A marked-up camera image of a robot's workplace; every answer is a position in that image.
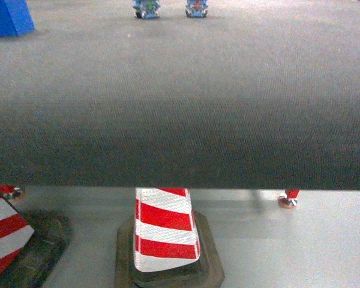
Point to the dark grey table mat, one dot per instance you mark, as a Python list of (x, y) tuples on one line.
[(259, 94)]

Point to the center red white cone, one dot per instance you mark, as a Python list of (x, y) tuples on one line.
[(166, 243)]

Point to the red white cone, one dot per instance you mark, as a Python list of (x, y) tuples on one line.
[(166, 243), (31, 243)]

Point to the red table leg foot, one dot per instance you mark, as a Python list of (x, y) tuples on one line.
[(288, 199)]

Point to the red mushroom push button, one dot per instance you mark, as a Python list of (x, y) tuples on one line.
[(196, 8)]

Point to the yellow mushroom push button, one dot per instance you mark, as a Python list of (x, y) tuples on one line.
[(147, 9)]

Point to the left red white cone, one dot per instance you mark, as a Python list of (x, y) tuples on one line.
[(31, 243)]

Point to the blue box on table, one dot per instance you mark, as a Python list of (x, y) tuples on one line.
[(15, 18)]

